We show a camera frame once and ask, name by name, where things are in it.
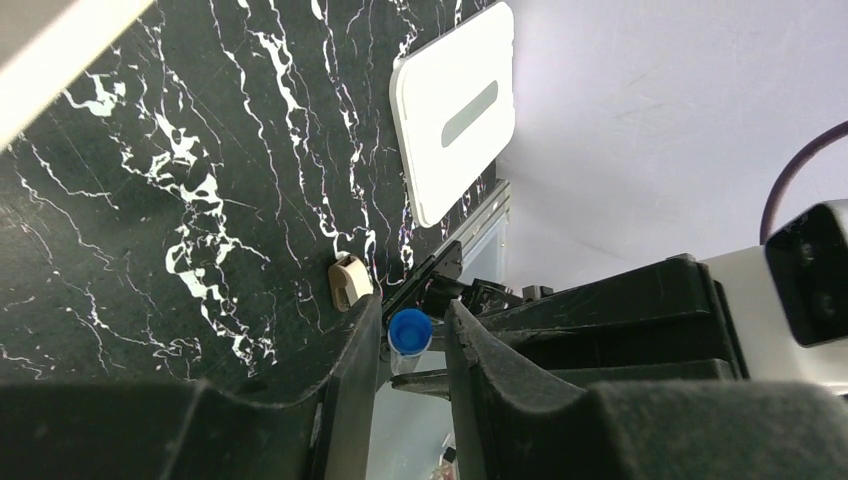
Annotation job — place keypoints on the blue capped tube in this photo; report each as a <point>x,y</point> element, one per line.
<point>410,332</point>

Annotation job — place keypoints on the white tub lid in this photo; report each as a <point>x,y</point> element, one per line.
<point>453,109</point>

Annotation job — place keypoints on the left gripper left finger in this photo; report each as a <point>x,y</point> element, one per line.
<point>193,430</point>

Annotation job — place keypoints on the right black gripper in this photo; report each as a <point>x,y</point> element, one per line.
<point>664,321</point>

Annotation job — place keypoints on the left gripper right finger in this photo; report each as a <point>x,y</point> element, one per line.
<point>515,420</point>

